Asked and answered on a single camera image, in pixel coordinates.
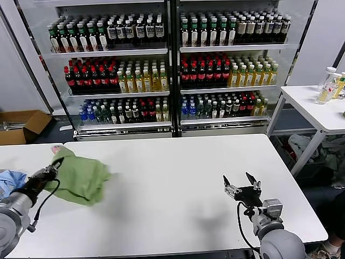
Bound green cap dark tea bottle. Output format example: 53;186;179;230
48;25;63;53
209;18;219;46
218;18;228;46
199;18;209;47
96;21;108;51
67;23;80;53
77;23;89;52
87;22;99;52
58;24;71;53
181;18;190;47
190;18;200;47
227;18;237;46

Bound yellow bottle green cap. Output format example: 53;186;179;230
334;76;345;100

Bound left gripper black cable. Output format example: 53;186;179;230
28;178;60;233

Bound grey metal rods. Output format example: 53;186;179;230
0;120;20;132

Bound white sneaker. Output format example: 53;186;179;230
315;240;342;259

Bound red cloth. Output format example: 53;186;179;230
285;145;297;160

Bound white side table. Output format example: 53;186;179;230
266;85;345;178

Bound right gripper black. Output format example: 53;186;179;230
222;171;263;206

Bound drinks display shelf unit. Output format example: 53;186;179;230
15;0;175;142
174;0;316;138

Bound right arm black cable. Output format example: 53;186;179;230
237;201;262;248

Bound beige label dark bottle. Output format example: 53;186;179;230
237;16;247;44
246;16;256;44

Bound right wrist grey camera box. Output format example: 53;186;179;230
263;198;284;221

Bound clear bottle white cap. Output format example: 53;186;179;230
328;72;341;100

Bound blue label dark bottle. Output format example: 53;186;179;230
135;19;146;43
264;16;274;43
107;20;118;44
126;19;136;43
116;20;127;44
255;16;265;43
281;15;292;43
273;16;283;43
146;18;156;43
155;18;165;43

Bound grey green clothes pile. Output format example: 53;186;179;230
321;134;345;189

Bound light green polo shirt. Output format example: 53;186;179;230
44;145;113;207

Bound yellow juice bottle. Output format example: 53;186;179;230
118;70;128;94
143;69;153;93
160;68;170;92
261;64;270;86
245;64;255;87
253;64;263;86
126;70;136;94
238;65;247;87
134;70;144;93
268;63;278;85
230;65;239;87
151;69;162;92

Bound crumpled white grey cloth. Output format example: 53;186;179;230
287;134;321;164

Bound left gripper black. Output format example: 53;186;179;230
25;156;65;193

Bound open cardboard box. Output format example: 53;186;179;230
0;109;53;145

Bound crumpled light blue cloth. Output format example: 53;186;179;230
0;169;27;200

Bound person black trouser leg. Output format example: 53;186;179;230
327;188;345;241

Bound clear bottle red mark label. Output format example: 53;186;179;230
315;66;338;105

